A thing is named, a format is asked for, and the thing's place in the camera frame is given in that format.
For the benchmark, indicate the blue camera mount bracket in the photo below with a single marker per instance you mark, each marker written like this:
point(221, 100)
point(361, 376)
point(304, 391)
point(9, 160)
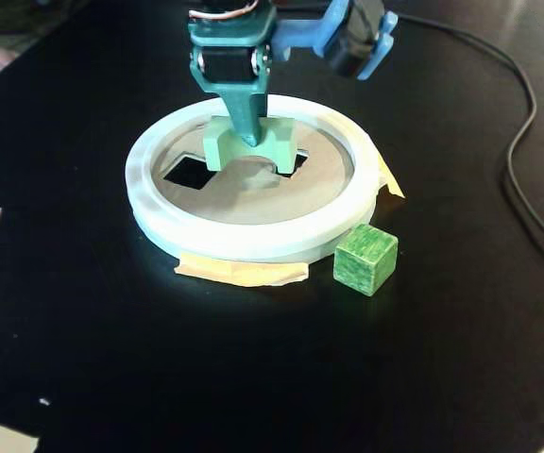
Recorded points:
point(310, 38)

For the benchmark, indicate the teal moving gripper finger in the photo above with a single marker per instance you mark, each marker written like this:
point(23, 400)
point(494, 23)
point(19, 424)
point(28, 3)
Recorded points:
point(261, 111)

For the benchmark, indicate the teal gripper body black servo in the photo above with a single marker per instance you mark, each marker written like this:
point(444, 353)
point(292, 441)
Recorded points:
point(229, 70)

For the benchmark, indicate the teal fixed gripper finger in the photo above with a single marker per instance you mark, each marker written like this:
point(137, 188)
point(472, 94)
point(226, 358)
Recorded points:
point(243, 118)

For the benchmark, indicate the short tan masking tape strip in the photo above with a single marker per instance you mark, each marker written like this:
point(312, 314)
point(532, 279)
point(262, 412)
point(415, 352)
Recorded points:
point(392, 186)

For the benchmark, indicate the green wooden cube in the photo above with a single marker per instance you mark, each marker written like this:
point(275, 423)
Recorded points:
point(362, 264)

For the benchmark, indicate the mint green U shape block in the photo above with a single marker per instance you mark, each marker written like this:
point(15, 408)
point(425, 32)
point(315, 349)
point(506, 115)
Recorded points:
point(217, 151)

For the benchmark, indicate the black round wrist camera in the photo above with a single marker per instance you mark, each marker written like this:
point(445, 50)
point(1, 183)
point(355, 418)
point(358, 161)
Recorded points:
point(347, 52)

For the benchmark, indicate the white round shape sorter lid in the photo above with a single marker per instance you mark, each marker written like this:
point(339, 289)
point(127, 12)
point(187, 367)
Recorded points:
point(182, 236)

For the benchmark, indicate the long tan masking tape strip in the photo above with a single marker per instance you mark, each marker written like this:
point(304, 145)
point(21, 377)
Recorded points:
point(234, 273)

